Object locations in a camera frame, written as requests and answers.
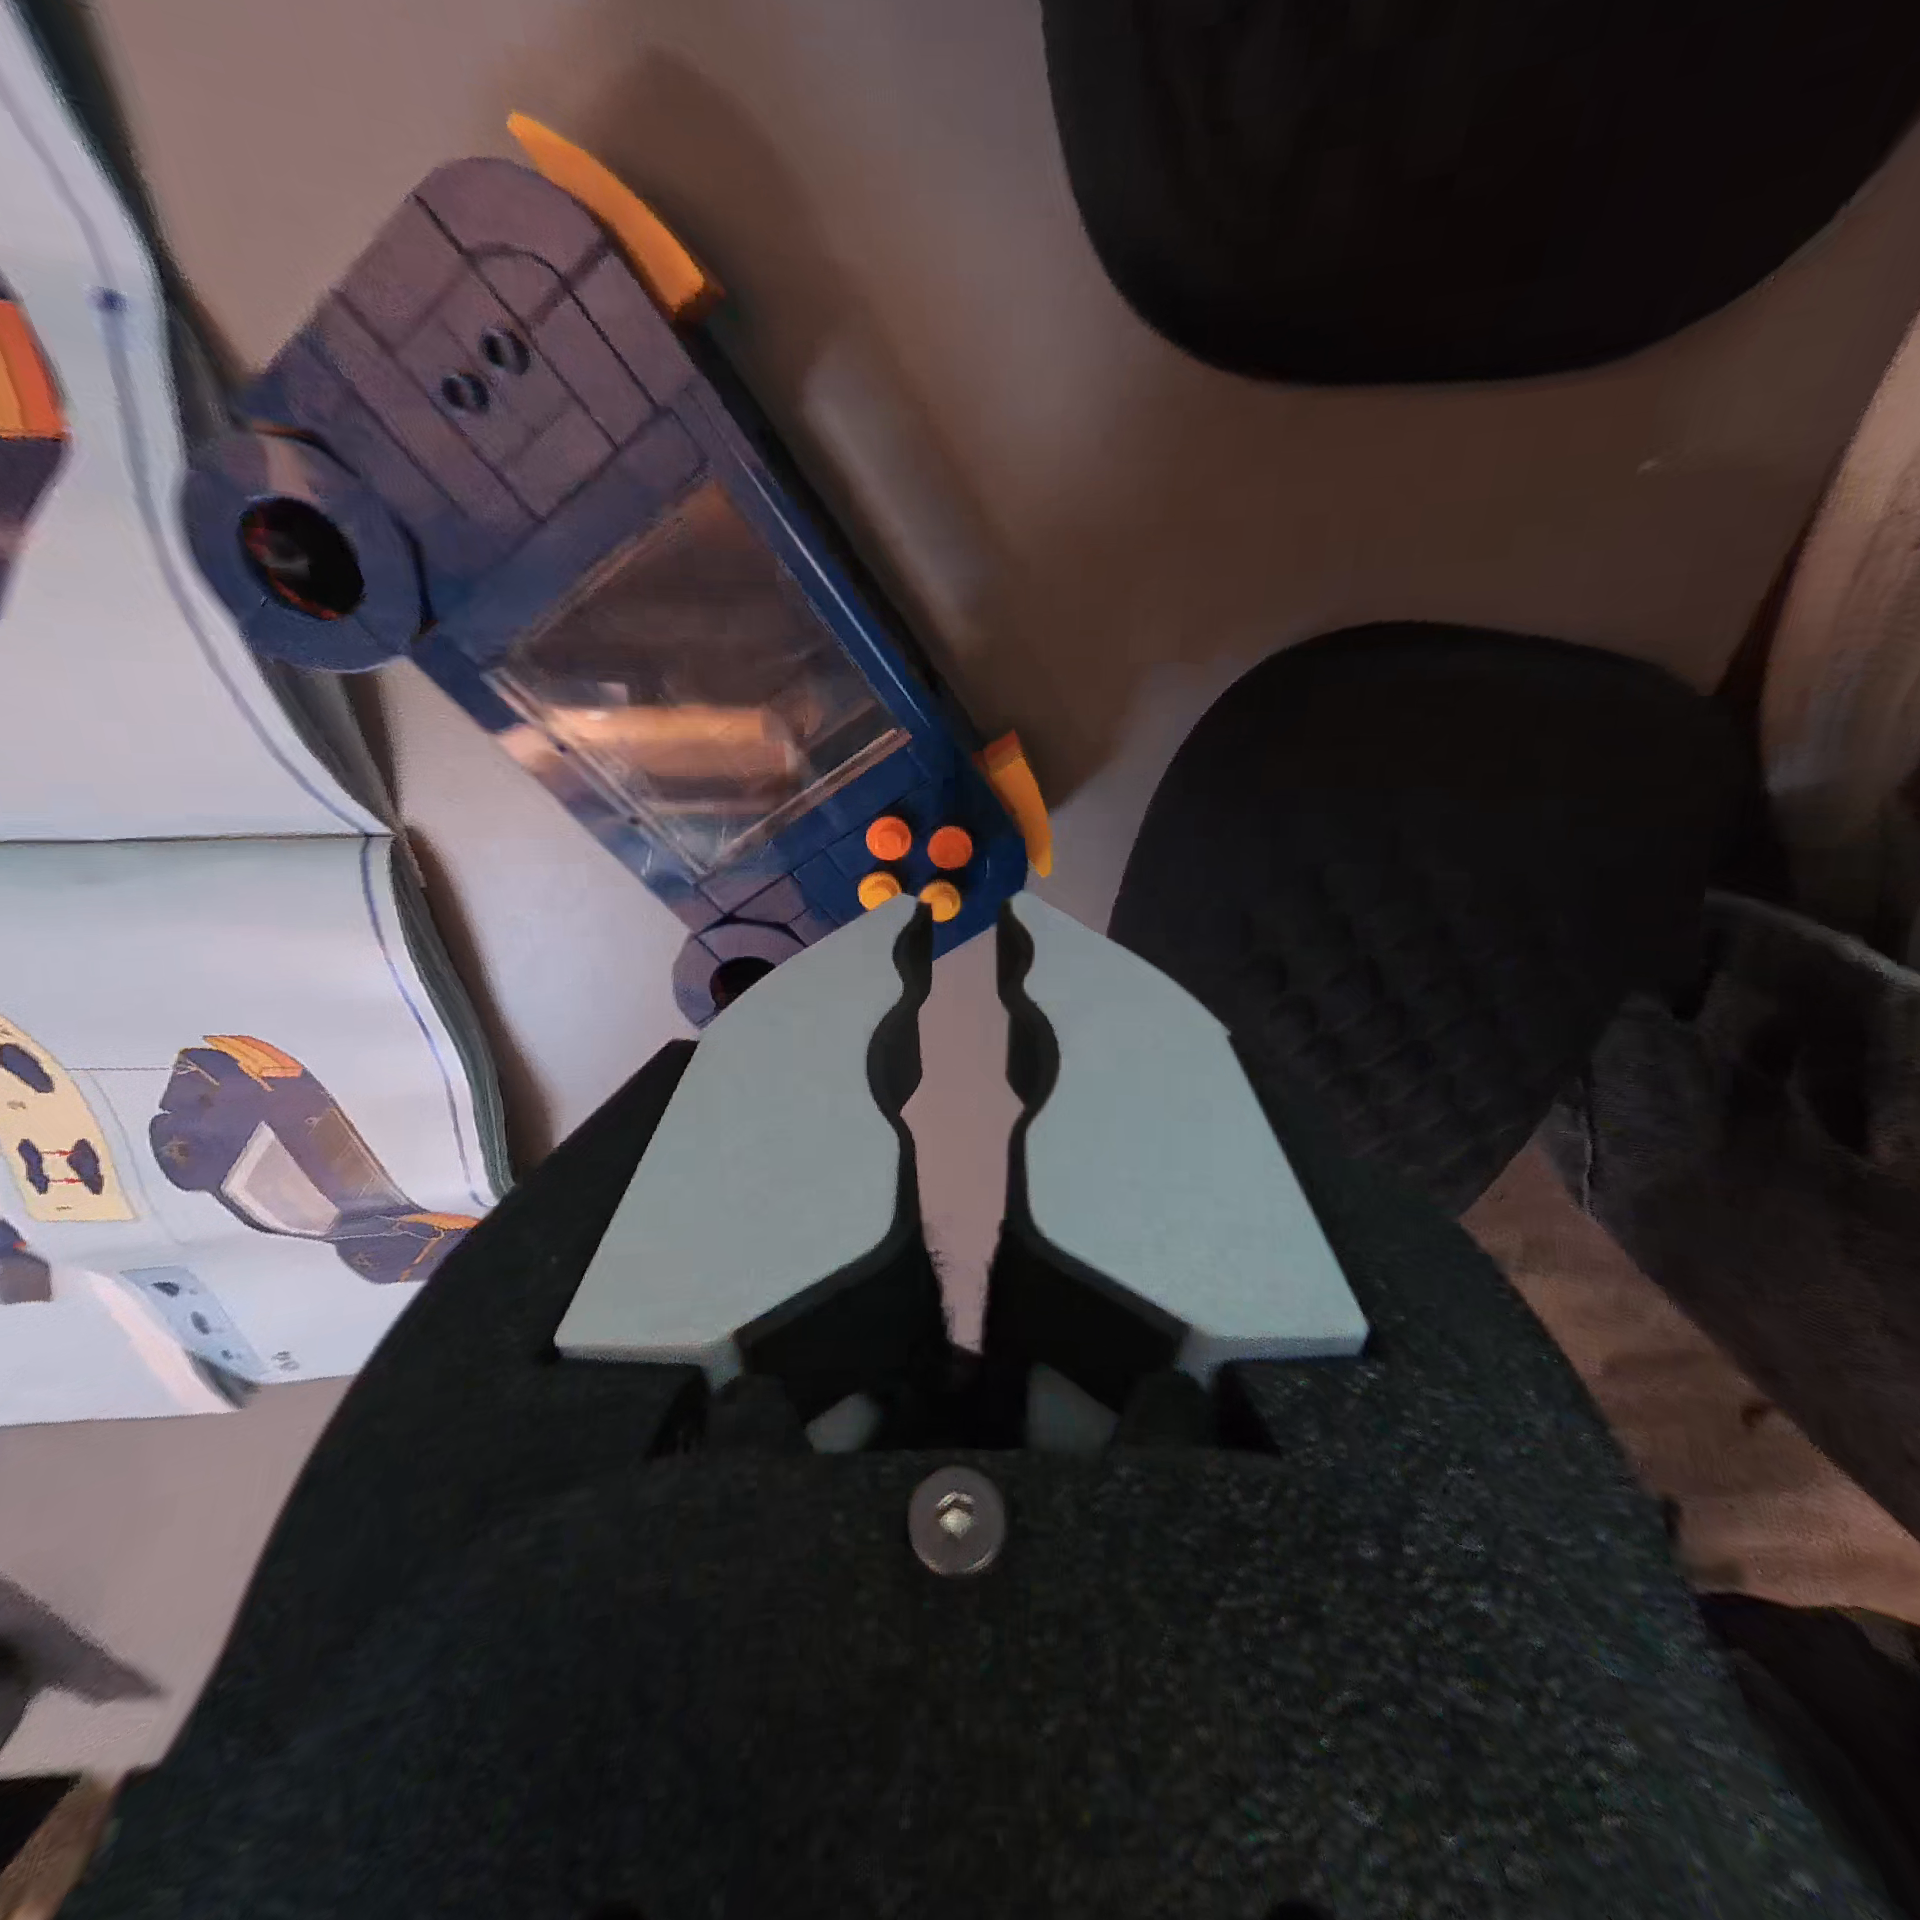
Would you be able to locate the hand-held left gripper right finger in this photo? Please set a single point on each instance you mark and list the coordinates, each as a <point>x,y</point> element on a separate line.
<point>1187,1187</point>

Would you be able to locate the instruction booklet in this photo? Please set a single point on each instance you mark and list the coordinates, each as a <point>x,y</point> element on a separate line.
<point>151,720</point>

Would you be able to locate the blue toy brick game console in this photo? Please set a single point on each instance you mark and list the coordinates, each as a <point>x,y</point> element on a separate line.
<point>493,451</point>

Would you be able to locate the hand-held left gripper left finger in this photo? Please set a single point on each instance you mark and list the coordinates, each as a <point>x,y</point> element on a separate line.
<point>736,1170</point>

